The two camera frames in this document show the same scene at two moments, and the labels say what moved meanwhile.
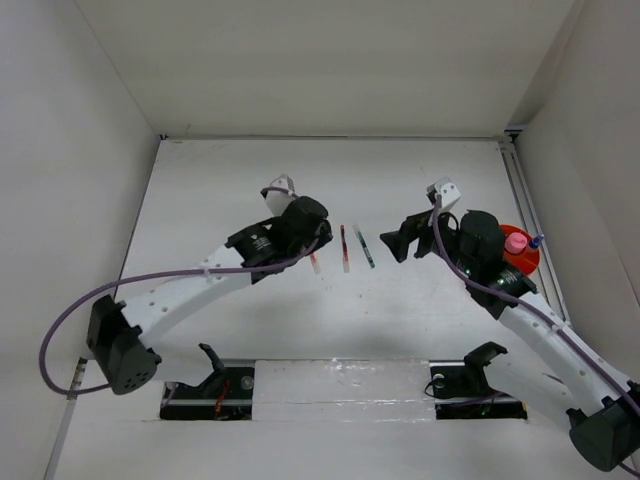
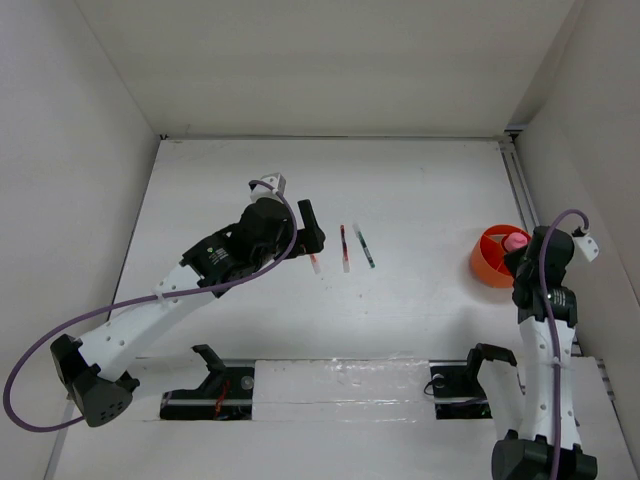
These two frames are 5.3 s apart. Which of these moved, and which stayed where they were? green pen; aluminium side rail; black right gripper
Moved: black right gripper
Stayed: aluminium side rail; green pen
